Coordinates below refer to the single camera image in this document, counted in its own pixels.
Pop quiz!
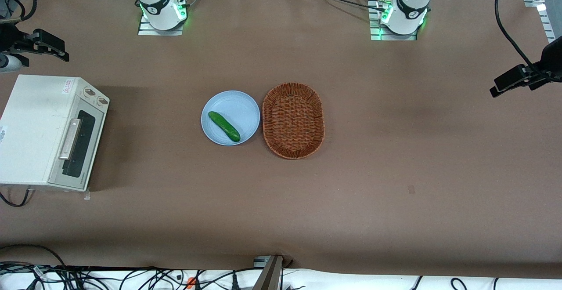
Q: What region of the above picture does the brown wicker basket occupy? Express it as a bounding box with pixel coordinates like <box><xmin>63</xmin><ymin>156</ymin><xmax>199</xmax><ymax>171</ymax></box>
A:
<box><xmin>262</xmin><ymin>82</ymin><xmax>325</xmax><ymax>160</ymax></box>

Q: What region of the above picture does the black cable tangle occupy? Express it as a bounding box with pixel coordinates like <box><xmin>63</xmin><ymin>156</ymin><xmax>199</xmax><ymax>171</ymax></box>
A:
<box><xmin>0</xmin><ymin>261</ymin><xmax>255</xmax><ymax>290</ymax></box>

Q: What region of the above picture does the black looped cable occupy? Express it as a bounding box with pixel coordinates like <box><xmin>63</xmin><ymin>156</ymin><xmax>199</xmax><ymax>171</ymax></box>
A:
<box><xmin>0</xmin><ymin>243</ymin><xmax>67</xmax><ymax>268</ymax></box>

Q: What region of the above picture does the light blue plate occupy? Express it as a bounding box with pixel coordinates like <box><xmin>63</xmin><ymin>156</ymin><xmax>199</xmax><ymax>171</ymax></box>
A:
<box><xmin>201</xmin><ymin>90</ymin><xmax>261</xmax><ymax>146</ymax></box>

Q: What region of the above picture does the black oven power cable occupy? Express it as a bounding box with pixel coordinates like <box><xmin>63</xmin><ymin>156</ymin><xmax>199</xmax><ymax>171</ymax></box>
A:
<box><xmin>0</xmin><ymin>186</ymin><xmax>32</xmax><ymax>207</ymax></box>

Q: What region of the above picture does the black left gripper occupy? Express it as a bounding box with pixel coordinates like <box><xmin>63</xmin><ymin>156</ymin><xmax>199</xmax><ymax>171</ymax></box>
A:
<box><xmin>490</xmin><ymin>36</ymin><xmax>562</xmax><ymax>98</ymax></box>

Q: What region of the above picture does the white toaster oven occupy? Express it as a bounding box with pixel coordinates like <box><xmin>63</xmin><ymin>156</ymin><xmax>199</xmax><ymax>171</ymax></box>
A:
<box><xmin>0</xmin><ymin>74</ymin><xmax>110</xmax><ymax>192</ymax></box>

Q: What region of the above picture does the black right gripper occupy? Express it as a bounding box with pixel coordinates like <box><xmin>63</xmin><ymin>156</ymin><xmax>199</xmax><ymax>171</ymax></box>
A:
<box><xmin>0</xmin><ymin>22</ymin><xmax>70</xmax><ymax>67</ymax></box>

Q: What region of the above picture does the dark camera mount pole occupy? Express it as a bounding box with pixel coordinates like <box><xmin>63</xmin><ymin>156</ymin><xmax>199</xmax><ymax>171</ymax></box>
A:
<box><xmin>252</xmin><ymin>255</ymin><xmax>285</xmax><ymax>290</ymax></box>

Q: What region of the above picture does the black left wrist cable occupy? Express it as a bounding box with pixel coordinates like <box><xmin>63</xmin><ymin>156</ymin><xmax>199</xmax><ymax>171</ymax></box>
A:
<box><xmin>494</xmin><ymin>0</ymin><xmax>549</xmax><ymax>76</ymax></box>

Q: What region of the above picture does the green cucumber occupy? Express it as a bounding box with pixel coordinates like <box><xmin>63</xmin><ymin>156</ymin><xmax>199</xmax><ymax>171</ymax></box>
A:
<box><xmin>208</xmin><ymin>111</ymin><xmax>241</xmax><ymax>143</ymax></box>

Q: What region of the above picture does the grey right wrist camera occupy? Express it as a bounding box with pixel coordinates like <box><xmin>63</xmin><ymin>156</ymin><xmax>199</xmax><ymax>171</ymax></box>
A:
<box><xmin>0</xmin><ymin>54</ymin><xmax>22</xmax><ymax>74</ymax></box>

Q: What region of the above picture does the aluminium frame profile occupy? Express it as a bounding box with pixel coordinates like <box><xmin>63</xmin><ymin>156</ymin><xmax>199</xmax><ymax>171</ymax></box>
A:
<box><xmin>522</xmin><ymin>0</ymin><xmax>562</xmax><ymax>43</ymax></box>

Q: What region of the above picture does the silver oven door handle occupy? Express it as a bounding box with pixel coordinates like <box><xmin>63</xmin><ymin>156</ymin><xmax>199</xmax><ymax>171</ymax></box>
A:
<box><xmin>58</xmin><ymin>118</ymin><xmax>83</xmax><ymax>161</ymax></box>

